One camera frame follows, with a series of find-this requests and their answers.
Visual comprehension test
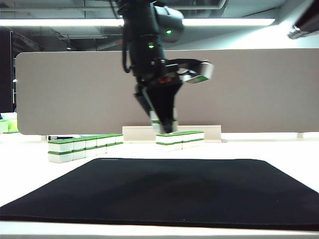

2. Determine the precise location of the bright green object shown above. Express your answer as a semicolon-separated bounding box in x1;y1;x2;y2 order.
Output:
8;119;19;133

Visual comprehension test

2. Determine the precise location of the brown desk partition panel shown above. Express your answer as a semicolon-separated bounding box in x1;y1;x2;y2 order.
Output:
15;48;319;136

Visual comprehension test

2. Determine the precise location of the black table mat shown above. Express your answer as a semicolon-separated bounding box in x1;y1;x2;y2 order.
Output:
0;158;319;232

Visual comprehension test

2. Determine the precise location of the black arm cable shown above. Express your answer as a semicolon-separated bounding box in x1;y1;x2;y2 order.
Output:
121;14;133;74

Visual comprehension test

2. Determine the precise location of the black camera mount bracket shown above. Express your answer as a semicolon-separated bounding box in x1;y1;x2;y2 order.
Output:
165;58;204;75

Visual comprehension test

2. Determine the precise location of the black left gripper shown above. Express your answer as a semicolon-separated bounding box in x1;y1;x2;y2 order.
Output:
132;57;184;134

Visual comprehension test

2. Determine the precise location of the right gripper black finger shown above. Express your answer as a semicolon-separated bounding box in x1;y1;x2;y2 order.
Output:
287;0;319;40

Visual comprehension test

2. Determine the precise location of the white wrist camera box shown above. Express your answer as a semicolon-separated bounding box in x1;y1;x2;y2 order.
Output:
182;60;215;85

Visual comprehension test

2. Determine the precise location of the black pen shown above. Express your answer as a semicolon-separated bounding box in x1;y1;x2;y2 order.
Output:
48;135;80;140

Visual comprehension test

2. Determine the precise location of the grey ceiling duct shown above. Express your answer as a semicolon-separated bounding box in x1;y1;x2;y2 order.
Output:
83;0;228;18

